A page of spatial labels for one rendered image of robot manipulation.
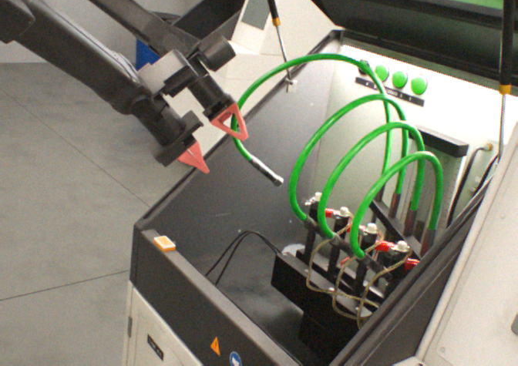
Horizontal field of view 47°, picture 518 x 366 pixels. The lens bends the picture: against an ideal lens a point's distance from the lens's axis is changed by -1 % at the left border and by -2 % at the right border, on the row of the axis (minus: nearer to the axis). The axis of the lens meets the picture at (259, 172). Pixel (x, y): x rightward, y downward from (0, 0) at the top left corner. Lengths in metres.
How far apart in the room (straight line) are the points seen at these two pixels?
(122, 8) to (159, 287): 0.62
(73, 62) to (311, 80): 0.92
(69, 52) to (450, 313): 0.75
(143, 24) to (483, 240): 0.77
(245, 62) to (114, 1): 2.86
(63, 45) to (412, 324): 0.72
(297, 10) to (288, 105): 2.65
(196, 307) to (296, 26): 3.15
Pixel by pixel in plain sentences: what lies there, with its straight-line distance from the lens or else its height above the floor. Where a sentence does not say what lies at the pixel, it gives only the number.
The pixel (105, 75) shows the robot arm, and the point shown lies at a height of 1.42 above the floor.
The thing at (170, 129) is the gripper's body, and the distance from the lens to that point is 1.02.
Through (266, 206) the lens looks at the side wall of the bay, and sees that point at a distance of 1.66.
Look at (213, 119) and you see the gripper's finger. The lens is 1.25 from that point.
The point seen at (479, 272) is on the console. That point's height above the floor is 1.17.
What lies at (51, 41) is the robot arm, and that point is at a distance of 0.74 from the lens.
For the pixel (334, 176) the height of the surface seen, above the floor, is 1.26.
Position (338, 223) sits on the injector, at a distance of 1.25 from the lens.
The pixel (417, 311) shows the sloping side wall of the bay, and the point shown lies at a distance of 1.09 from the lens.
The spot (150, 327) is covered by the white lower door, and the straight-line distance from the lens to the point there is 1.50.
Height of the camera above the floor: 1.60
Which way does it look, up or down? 20 degrees down
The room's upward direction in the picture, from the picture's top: 9 degrees clockwise
